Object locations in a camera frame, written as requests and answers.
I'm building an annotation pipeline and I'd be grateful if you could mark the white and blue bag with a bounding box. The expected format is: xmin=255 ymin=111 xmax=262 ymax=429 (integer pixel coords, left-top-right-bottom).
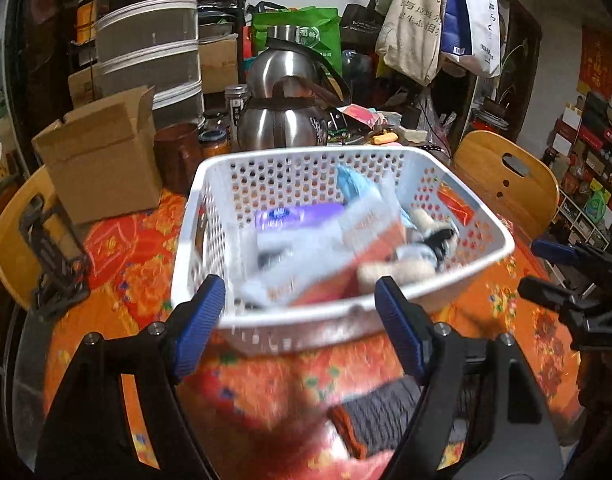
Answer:
xmin=440 ymin=0 xmax=502 ymax=78

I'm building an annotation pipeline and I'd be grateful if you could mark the brown mug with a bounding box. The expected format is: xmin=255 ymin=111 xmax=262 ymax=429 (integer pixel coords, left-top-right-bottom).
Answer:
xmin=153 ymin=122 xmax=204 ymax=196

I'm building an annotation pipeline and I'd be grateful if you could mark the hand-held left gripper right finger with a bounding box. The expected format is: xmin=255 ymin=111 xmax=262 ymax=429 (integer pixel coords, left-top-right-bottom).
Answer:
xmin=373 ymin=276 xmax=564 ymax=480

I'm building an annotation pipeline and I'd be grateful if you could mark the purple tissue pack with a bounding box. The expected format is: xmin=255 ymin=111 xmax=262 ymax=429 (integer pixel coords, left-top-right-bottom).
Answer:
xmin=255 ymin=203 xmax=347 ymax=233

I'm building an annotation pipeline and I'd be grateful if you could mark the tall labelled glass jar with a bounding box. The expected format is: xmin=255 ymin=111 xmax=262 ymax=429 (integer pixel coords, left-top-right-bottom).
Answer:
xmin=225 ymin=85 xmax=251 ymax=143

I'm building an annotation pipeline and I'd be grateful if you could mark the round stainless steel kettle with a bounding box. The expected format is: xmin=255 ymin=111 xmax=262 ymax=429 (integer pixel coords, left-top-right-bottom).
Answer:
xmin=236 ymin=76 xmax=329 ymax=153

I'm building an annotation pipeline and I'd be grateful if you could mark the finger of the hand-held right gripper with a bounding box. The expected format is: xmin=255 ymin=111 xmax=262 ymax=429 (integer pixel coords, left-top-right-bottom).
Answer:
xmin=517 ymin=276 xmax=595 ymax=327
xmin=530 ymin=239 xmax=606 ymax=275

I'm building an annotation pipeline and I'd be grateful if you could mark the wooden chair with handle hole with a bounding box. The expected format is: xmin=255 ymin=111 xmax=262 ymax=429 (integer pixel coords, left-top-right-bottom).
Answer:
xmin=451 ymin=130 xmax=561 ymax=243

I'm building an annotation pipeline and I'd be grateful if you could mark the dark wooden cabinet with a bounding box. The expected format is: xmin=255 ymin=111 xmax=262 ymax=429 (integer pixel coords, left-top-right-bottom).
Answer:
xmin=6 ymin=0 xmax=96 ymax=111

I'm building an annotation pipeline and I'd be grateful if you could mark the tall stainless steel kettle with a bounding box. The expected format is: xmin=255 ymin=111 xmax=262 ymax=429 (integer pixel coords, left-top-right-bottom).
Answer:
xmin=246 ymin=25 xmax=354 ymax=111

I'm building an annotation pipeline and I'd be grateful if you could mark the shelf of assorted boxes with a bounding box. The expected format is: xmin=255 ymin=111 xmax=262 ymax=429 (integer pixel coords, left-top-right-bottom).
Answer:
xmin=541 ymin=91 xmax=612 ymax=256

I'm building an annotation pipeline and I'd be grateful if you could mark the pink red packet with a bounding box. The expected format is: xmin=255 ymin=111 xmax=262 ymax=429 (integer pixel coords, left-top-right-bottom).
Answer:
xmin=343 ymin=103 xmax=379 ymax=128

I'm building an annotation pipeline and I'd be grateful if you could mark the green shopping bag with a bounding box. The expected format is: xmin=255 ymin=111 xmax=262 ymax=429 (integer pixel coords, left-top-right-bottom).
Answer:
xmin=251 ymin=2 xmax=343 ymax=76

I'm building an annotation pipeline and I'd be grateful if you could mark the plastic drawer tower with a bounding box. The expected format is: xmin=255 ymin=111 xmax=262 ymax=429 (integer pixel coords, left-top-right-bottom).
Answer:
xmin=80 ymin=0 xmax=207 ymax=131

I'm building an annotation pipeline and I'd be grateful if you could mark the light blue plastic packet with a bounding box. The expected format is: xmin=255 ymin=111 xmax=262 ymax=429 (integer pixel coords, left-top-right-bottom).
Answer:
xmin=335 ymin=162 xmax=387 ymax=208

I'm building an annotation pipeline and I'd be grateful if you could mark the beige plush toy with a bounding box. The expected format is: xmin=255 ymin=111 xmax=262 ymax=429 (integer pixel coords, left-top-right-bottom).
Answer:
xmin=358 ymin=208 xmax=459 ymax=293

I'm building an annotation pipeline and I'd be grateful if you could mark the black shopping bag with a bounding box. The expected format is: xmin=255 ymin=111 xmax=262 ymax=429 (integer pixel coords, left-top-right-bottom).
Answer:
xmin=340 ymin=4 xmax=385 ymax=46

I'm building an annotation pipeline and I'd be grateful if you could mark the flat cardboard box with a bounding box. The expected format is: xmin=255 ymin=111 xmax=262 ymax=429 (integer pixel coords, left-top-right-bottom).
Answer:
xmin=200 ymin=35 xmax=239 ymax=95

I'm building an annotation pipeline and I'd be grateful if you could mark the dark lidded glass jar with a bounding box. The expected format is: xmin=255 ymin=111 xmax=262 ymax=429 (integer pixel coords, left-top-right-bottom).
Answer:
xmin=203 ymin=109 xmax=231 ymax=133

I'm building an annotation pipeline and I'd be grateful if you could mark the red printed tablecloth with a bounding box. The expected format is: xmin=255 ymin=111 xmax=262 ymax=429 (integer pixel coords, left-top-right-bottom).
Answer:
xmin=43 ymin=195 xmax=582 ymax=480

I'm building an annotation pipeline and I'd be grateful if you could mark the small red packet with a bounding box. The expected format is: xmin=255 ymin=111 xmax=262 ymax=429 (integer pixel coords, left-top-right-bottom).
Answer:
xmin=436 ymin=182 xmax=476 ymax=223

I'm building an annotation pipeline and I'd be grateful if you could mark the wooden chair with black bracket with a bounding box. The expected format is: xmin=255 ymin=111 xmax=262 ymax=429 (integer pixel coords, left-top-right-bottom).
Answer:
xmin=0 ymin=165 xmax=89 ymax=313

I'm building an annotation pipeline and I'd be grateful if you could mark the beige canvas tote bag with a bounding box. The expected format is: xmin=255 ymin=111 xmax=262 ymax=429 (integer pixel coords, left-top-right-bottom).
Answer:
xmin=375 ymin=0 xmax=445 ymax=87

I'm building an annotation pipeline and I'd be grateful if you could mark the open cardboard box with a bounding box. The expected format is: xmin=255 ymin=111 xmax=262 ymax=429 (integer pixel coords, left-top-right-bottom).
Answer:
xmin=32 ymin=85 xmax=164 ymax=226

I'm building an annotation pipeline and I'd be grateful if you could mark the orange sauce jar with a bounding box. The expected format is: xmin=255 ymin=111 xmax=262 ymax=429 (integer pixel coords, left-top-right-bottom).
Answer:
xmin=198 ymin=130 xmax=231 ymax=158

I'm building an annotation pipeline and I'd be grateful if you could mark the white perforated plastic basket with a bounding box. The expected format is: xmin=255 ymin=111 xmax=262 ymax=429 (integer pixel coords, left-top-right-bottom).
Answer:
xmin=171 ymin=146 xmax=517 ymax=356

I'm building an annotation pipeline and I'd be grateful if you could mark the black folding bracket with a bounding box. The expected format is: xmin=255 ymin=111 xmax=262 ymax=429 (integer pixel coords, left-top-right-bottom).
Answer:
xmin=18 ymin=197 xmax=92 ymax=318

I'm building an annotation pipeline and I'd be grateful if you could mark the red wall poster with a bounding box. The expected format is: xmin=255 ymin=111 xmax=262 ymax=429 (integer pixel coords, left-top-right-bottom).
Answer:
xmin=577 ymin=25 xmax=612 ymax=100

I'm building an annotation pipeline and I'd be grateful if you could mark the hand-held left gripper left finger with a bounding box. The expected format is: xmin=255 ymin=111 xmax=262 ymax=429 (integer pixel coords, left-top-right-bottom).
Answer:
xmin=33 ymin=274 xmax=227 ymax=480

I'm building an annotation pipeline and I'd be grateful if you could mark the dark water bottle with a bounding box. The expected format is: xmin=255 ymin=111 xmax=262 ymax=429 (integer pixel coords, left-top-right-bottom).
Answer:
xmin=342 ymin=49 xmax=374 ymax=81

